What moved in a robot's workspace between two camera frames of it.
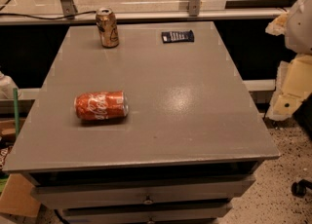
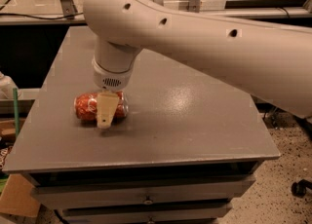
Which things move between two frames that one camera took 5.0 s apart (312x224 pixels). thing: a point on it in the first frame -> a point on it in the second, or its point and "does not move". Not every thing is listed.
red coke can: (101, 105) does not move
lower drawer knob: (151, 221) does not move
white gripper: (300, 26) -> (110, 79)
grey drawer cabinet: (191, 141) does not move
